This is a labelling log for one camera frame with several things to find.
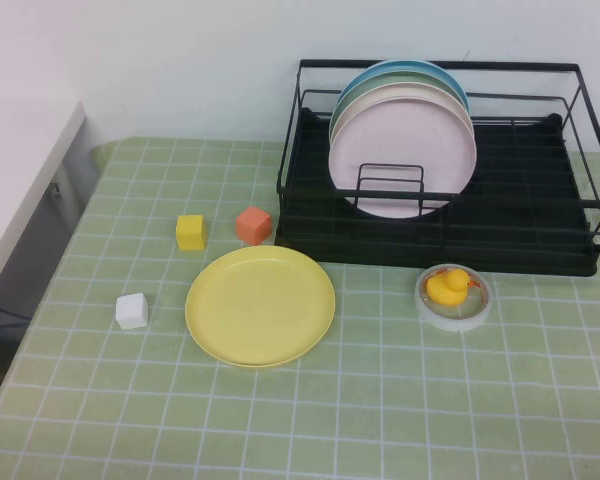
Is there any yellow rubber duck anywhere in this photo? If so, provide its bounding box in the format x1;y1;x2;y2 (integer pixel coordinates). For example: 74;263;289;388
425;268;470;305

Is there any cream plate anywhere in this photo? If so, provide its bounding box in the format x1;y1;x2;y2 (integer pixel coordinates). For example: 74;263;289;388
328;82;474;146

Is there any yellow plate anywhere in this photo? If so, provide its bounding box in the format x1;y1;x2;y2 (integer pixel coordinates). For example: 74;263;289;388
184;244;337;371

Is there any yellow cube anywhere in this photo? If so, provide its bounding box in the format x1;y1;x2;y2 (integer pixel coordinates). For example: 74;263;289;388
175;214;209;252

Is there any black wire dish rack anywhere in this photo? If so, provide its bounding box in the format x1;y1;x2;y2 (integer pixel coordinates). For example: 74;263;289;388
273;58;600;277

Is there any white side cabinet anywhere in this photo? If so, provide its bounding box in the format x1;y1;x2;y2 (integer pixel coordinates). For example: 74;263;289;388
0;101;101;311

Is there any blue plate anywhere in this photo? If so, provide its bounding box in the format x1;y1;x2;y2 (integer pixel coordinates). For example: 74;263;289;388
339;59;470;112

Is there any green checkered tablecloth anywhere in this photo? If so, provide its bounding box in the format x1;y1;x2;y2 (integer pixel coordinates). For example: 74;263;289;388
0;135;600;480

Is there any pink plate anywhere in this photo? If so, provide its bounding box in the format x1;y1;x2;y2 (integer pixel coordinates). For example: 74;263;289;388
328;97;478;220

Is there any orange cube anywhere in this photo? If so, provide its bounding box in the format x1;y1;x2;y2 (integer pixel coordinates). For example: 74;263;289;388
235;205;273;247

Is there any green plate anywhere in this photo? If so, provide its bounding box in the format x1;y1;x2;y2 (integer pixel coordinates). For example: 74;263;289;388
333;71;470;126

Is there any white cube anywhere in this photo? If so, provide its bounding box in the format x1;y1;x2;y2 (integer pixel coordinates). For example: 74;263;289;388
115;292;150;331

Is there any blue cable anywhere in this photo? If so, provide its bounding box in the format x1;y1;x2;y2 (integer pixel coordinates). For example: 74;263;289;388
0;301;34;335

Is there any clear tape roll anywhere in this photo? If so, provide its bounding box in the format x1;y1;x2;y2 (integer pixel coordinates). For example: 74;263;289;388
414;261;493;333

